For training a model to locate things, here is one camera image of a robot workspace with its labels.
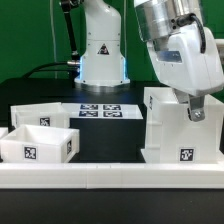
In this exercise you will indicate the white u-shaped boundary rail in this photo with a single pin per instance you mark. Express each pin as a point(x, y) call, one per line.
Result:
point(108, 175)

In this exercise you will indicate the white drawer box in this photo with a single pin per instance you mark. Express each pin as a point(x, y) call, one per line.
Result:
point(45, 114)
point(40, 144)

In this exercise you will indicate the white rear drawer box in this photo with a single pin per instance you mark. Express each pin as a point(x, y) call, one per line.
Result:
point(45, 114)

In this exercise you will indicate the white drawer cabinet frame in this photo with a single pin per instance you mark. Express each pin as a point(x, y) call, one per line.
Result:
point(171, 137)

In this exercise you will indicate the white front drawer box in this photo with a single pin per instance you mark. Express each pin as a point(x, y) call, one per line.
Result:
point(40, 144)

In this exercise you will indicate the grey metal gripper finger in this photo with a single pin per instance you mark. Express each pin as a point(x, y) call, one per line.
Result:
point(196, 108)

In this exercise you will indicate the white marker sheet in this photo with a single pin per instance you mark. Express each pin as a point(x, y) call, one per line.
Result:
point(103, 111)

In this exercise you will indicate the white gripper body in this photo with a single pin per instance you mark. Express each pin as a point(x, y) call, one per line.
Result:
point(183, 67)

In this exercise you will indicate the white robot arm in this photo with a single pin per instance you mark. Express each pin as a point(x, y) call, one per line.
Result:
point(103, 66)

